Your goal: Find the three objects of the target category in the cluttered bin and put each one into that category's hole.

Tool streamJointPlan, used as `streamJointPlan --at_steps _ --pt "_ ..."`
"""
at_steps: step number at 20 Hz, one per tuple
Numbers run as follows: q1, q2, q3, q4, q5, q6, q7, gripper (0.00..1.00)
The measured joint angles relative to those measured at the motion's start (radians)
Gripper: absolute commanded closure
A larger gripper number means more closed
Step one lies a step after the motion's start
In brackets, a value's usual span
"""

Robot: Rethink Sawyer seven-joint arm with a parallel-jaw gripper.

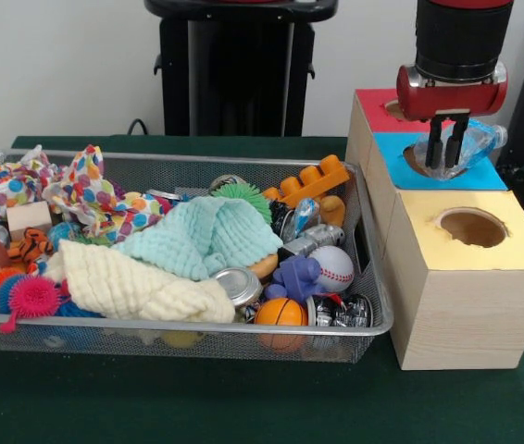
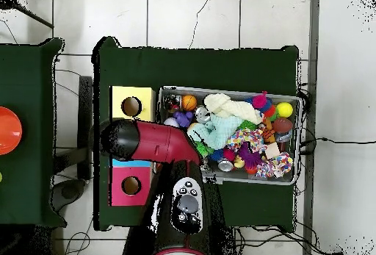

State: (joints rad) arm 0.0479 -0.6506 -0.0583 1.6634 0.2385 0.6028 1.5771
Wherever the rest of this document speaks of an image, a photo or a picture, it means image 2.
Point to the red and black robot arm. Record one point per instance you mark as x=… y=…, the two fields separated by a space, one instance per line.
x=164 y=142

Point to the wooden box with three holes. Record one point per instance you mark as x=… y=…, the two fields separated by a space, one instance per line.
x=117 y=97

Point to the clear mesh bin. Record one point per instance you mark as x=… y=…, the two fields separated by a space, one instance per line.
x=258 y=178

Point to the white ball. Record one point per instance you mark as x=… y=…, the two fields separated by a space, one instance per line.
x=171 y=122

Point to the silver can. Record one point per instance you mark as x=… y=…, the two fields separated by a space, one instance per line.
x=202 y=114

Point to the green spiky ball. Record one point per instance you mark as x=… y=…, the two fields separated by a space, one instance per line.
x=204 y=147

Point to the small orange basketball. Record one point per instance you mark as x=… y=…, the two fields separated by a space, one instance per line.
x=189 y=102

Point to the mint green cloth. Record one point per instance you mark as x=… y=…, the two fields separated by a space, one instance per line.
x=220 y=130

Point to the cream yellow cloth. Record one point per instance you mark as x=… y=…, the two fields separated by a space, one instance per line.
x=235 y=109

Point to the polka dot cloth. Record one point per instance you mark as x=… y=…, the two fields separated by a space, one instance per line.
x=249 y=139

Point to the pink spiky ball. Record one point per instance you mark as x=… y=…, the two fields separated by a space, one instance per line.
x=259 y=100

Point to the brown toy football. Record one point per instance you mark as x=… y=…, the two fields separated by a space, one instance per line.
x=282 y=125

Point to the green side table cloth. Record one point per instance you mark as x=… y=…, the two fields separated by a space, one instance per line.
x=35 y=78

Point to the orange disc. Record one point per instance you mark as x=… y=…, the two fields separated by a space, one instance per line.
x=9 y=130

